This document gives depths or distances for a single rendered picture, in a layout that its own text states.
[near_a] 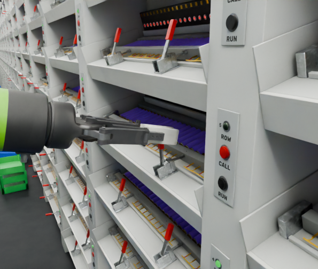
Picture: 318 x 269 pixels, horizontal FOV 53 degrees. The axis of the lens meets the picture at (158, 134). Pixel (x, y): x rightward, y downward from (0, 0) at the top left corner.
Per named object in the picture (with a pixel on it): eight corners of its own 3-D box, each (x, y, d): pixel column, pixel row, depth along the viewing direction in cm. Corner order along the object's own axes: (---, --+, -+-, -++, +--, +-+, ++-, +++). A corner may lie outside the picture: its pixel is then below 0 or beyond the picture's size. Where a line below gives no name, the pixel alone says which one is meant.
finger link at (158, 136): (137, 129, 56) (144, 133, 53) (162, 132, 58) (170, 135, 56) (136, 137, 56) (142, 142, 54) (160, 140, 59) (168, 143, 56)
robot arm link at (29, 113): (10, 86, 42) (6, 80, 50) (1, 171, 44) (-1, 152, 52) (57, 93, 45) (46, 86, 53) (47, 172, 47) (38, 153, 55)
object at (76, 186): (93, 237, 120) (80, 207, 115) (61, 180, 172) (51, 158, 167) (140, 211, 127) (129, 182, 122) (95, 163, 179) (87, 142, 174)
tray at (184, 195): (208, 240, 50) (194, 190, 46) (95, 142, 102) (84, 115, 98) (297, 181, 57) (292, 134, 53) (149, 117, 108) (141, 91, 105)
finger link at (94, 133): (73, 119, 51) (78, 126, 46) (105, 123, 53) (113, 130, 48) (71, 134, 51) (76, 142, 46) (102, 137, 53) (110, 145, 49)
